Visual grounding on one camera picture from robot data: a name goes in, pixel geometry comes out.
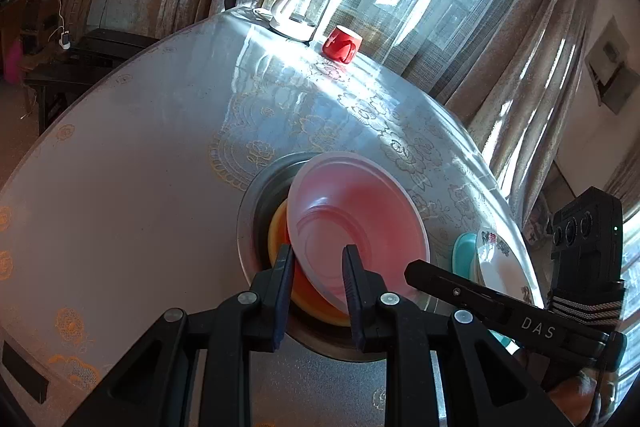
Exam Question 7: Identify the white plate red dragon print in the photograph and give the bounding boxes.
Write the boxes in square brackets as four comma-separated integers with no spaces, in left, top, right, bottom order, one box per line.
[473,229,534,305]

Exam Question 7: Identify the teal round plate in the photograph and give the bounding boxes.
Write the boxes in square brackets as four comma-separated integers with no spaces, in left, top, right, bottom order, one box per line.
[451,232,518,355]

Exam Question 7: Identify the stainless steel bowl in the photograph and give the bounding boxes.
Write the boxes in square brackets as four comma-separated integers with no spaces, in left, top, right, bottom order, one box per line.
[236,152,431,362]

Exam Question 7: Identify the yellow plastic bowl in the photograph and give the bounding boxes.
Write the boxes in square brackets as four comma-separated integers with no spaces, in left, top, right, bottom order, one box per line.
[267,200,350,327]

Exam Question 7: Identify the red plastic bowl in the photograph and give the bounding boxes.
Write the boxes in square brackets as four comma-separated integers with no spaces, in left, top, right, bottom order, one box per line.
[286,152,430,312]

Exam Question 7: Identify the beige curtains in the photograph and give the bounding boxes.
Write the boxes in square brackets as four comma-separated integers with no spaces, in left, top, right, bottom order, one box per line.
[155,0,640,228]

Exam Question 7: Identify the red mug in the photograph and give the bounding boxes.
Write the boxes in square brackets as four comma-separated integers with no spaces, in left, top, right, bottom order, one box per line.
[322,25,362,64]

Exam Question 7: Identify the wooden cabinet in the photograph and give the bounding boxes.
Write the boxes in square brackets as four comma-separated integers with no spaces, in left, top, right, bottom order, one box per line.
[1,0,156,132]

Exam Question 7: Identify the glass kettle white handle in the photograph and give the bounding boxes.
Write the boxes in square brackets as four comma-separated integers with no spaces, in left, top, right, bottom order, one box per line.
[269,0,331,43]

